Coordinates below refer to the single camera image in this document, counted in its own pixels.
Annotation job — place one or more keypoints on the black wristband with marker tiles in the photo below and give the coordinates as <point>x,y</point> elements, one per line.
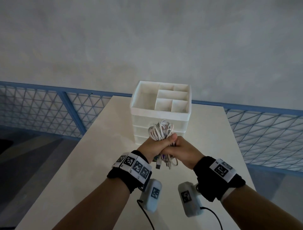
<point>136,167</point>
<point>220,175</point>

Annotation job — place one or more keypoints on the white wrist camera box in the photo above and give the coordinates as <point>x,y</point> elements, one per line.
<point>189,199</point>
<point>151,194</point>

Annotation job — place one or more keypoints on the person's left forearm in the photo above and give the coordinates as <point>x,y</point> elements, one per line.
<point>94,208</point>

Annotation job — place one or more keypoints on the blue mesh fence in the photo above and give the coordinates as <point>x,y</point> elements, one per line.
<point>35,86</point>

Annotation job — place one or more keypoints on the person's right forearm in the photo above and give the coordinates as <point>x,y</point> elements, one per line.
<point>255,213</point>

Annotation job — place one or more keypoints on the person's right thumb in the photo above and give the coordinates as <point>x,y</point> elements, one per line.
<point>179,141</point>

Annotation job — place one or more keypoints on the person's left thumb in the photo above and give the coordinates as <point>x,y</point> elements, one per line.
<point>170,139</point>

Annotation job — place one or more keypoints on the person's right hand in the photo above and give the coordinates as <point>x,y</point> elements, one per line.
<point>187,154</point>

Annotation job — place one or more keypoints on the white compartment drawer organizer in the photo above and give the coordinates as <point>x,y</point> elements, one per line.
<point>144,100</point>

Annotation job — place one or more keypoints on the person's left hand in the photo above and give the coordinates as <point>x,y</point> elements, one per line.
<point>149,148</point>

